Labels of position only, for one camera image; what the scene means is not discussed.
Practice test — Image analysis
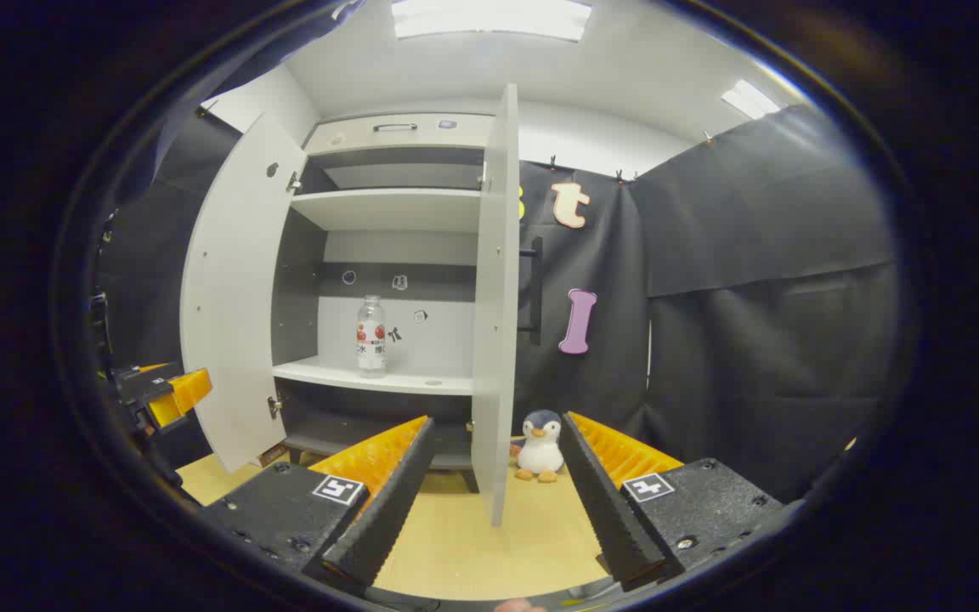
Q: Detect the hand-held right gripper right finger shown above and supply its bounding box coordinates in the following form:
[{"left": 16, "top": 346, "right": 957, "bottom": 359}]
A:
[{"left": 557, "top": 411, "right": 805, "bottom": 593}]

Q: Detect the black backdrop cloth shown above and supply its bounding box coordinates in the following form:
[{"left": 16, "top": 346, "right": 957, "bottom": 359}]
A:
[{"left": 94, "top": 102, "right": 898, "bottom": 504}]

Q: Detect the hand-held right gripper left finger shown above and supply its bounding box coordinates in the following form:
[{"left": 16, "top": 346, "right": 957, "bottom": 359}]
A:
[{"left": 199, "top": 415, "right": 438, "bottom": 589}]

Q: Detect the white and grey cabinet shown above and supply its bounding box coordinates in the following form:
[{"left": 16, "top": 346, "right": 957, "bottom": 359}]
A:
[{"left": 271, "top": 112, "right": 499, "bottom": 496}]

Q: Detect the white cabinet drawer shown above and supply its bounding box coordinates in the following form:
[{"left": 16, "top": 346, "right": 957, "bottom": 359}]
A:
[{"left": 303, "top": 113, "right": 497, "bottom": 156}]

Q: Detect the large ceiling light panel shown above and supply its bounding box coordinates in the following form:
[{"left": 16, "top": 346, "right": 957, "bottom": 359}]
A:
[{"left": 392, "top": 0, "right": 592, "bottom": 43}]

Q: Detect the clear plastic bottle red label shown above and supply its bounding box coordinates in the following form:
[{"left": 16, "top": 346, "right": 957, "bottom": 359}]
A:
[{"left": 357, "top": 295, "right": 388, "bottom": 378}]

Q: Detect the penguin plush toy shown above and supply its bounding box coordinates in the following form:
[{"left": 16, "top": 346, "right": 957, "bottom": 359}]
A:
[{"left": 511, "top": 410, "right": 565, "bottom": 484}]

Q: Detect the small ceiling light panel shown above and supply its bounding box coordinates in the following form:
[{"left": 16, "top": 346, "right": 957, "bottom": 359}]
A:
[{"left": 721, "top": 79, "right": 784, "bottom": 120}]

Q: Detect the white cabinet door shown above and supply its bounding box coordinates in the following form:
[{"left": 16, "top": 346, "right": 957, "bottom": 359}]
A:
[
  {"left": 180, "top": 110, "right": 308, "bottom": 473},
  {"left": 470, "top": 82, "right": 544, "bottom": 528}
]

